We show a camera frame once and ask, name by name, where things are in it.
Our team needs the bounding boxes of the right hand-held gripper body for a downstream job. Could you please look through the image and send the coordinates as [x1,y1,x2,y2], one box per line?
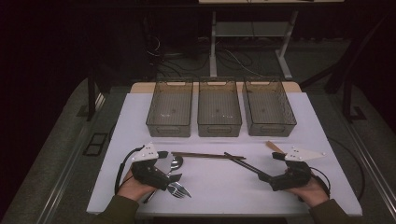
[270,147,327,191]

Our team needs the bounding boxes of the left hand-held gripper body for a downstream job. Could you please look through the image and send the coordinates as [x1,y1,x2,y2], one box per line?
[130,142,172,191]

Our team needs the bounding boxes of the wooden handled fork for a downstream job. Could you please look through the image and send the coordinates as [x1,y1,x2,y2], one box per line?
[167,185,187,200]

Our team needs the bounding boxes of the black chopstick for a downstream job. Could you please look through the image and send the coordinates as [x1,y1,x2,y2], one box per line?
[223,152,264,180]
[224,151,265,177]

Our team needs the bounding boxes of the clear grey plastic bin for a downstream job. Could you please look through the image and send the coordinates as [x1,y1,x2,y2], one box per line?
[196,77,243,138]
[145,79,194,138]
[242,77,298,138]

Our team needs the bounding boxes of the person's left hand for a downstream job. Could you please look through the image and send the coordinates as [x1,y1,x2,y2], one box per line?
[117,169,157,203]

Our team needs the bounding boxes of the person's right hand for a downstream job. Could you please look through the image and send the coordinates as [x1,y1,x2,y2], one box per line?
[286,176,331,209]

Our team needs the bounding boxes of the metal spoon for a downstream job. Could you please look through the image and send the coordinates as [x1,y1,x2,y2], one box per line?
[143,155,184,204]

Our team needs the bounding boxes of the light wooden utensil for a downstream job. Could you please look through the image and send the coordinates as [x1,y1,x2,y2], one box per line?
[265,140,285,155]

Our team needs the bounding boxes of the black metal stand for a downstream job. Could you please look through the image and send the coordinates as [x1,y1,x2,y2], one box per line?
[299,15,393,123]
[86,66,98,122]

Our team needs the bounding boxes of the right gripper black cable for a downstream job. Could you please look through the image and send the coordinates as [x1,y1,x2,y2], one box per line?
[309,166,332,190]

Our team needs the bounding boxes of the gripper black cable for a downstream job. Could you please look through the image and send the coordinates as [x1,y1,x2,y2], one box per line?
[114,145,146,195]
[309,166,332,190]

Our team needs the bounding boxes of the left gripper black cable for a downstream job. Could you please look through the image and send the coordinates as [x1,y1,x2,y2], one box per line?
[114,145,146,195]

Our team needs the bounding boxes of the black floor socket frame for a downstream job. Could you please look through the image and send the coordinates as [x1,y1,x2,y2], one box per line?
[82,133,109,157]

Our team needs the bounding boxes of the thin black cable loop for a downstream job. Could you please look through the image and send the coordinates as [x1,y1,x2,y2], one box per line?
[328,136,366,202]

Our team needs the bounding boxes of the aluminium floor rail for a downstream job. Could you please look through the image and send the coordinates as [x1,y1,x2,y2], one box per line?
[36,92,106,224]
[346,124,396,213]

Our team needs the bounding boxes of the tangle of floor cables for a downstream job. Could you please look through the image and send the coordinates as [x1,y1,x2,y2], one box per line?
[144,34,265,79]

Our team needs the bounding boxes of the white metal desk frame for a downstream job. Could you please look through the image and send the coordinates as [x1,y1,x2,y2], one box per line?
[198,0,346,81]

